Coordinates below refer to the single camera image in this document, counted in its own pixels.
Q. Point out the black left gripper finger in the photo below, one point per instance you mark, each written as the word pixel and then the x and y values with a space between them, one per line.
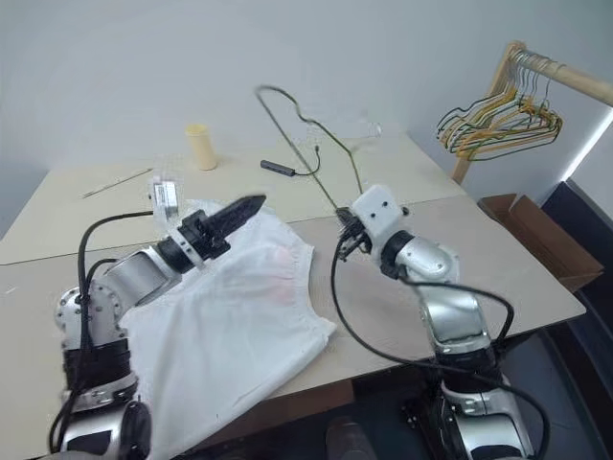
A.
pixel 239 207
pixel 242 220

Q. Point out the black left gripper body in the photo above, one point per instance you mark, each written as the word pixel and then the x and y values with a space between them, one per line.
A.
pixel 206 237

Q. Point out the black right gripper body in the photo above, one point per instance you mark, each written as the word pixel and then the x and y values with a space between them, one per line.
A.
pixel 355 237

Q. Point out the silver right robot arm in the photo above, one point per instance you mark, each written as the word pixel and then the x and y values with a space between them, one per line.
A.
pixel 450 311

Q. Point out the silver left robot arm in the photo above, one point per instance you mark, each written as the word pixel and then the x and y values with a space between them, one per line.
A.
pixel 139 273

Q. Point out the white shorts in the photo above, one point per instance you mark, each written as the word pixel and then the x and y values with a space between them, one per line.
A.
pixel 230 326

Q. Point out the clear plastic bag with label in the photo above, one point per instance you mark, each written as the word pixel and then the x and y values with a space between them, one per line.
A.
pixel 165 191

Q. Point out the pale yellow cylindrical container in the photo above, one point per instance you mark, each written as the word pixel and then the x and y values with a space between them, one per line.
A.
pixel 202 146

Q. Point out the clear plastic wrapper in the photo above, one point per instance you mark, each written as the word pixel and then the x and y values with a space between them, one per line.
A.
pixel 370 129

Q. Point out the thin metal rod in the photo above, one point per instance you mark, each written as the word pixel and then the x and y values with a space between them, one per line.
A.
pixel 117 182

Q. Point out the brown cardboard box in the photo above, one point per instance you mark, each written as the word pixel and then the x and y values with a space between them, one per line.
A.
pixel 541 235

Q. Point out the wooden clothes rack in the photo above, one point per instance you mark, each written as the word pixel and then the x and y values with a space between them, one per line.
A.
pixel 570 76

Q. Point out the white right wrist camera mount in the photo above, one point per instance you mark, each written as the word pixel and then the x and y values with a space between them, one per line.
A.
pixel 378 211

